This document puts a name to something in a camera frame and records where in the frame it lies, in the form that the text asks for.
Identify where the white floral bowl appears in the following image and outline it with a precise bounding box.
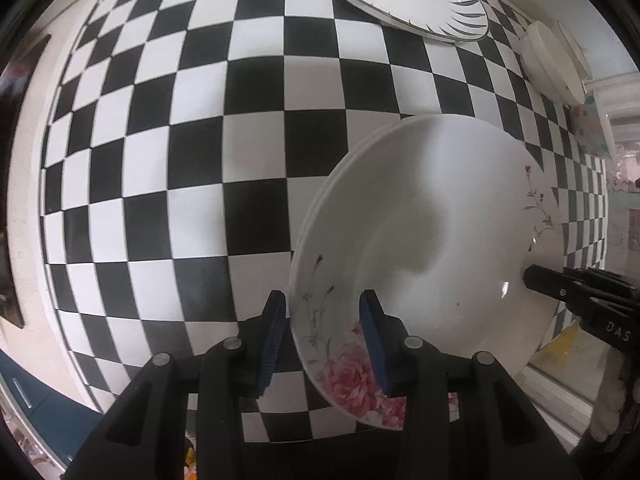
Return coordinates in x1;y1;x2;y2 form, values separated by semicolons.
520;21;587;105

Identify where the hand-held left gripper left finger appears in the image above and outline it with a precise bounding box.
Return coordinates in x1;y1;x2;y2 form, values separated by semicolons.
64;289;289;480

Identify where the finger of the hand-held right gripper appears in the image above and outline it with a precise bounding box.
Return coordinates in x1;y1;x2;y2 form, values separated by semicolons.
522;264;640;312

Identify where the black white checkered tablecloth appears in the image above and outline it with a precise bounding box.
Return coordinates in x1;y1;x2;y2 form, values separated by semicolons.
39;0;609;443

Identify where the white floral plate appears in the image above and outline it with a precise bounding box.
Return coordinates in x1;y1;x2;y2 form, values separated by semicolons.
289;114;568;432

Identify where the blue cabinet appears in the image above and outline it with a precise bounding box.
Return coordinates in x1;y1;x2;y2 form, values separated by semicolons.
0;350;103;473

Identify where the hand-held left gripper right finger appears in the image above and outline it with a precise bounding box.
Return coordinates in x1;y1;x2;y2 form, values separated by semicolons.
359;289;584;480

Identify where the pastel blue pink bowl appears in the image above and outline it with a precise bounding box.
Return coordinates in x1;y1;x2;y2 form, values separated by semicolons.
570;89;617;159

